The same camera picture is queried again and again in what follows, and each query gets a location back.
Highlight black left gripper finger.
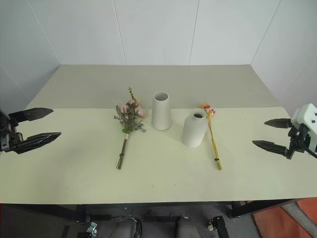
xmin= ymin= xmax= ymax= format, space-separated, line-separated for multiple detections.
xmin=8 ymin=107 xmax=54 ymax=122
xmin=13 ymin=132 xmax=62 ymax=155

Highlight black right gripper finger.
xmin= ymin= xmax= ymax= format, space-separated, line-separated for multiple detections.
xmin=264 ymin=118 xmax=293 ymax=129
xmin=252 ymin=140 xmax=288 ymax=156

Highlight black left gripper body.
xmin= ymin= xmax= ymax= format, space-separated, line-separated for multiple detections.
xmin=0 ymin=110 xmax=23 ymax=153

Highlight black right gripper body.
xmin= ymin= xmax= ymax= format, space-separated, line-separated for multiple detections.
xmin=285 ymin=123 xmax=312 ymax=160

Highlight yellow stems with red flowers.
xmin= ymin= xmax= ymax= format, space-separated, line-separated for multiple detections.
xmin=199 ymin=101 xmax=223 ymax=172

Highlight white bottle-shaped vase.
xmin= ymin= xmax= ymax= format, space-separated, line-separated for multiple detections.
xmin=181 ymin=108 xmax=208 ymax=148

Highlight tall conical white vase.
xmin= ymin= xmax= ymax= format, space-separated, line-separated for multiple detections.
xmin=151 ymin=92 xmax=172 ymax=131

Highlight orange floor mat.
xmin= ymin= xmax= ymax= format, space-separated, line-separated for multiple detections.
xmin=252 ymin=197 xmax=317 ymax=238

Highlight pink dried flower bouquet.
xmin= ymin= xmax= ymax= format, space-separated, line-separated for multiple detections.
xmin=112 ymin=86 xmax=149 ymax=171

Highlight dark grey rounded shape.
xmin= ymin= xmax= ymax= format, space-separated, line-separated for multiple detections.
xmin=110 ymin=215 xmax=143 ymax=238
xmin=175 ymin=217 xmax=199 ymax=238

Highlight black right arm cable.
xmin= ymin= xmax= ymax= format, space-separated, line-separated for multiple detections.
xmin=300 ymin=138 xmax=317 ymax=157

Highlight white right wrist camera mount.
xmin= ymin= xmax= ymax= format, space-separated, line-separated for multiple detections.
xmin=290 ymin=103 xmax=317 ymax=153

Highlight black table frame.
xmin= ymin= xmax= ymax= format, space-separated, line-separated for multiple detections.
xmin=0 ymin=192 xmax=309 ymax=225

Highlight caster wheel with black bracket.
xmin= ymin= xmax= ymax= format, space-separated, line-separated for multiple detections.
xmin=206 ymin=215 xmax=230 ymax=238

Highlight caster wheel with metal bracket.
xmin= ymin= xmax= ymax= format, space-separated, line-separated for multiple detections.
xmin=78 ymin=221 xmax=98 ymax=238

